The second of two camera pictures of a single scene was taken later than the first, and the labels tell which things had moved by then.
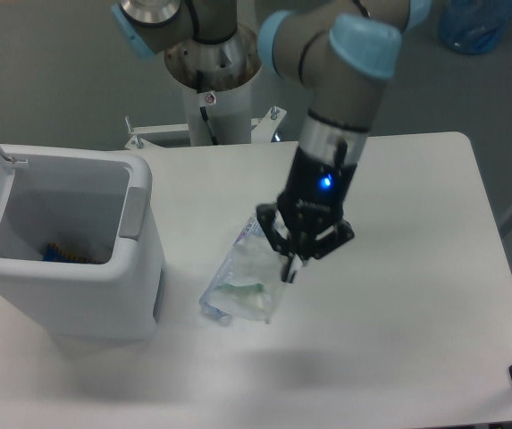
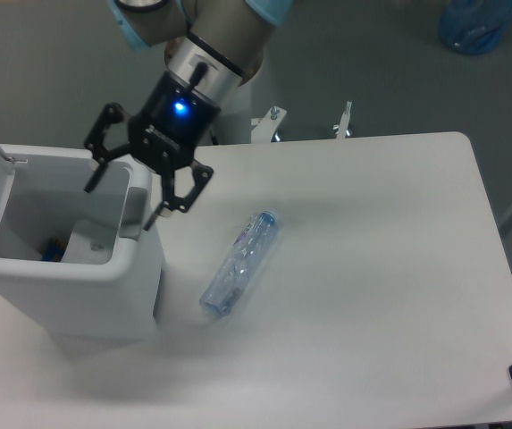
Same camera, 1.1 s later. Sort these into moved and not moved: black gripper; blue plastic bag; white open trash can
Moved: black gripper
Not moved: blue plastic bag; white open trash can
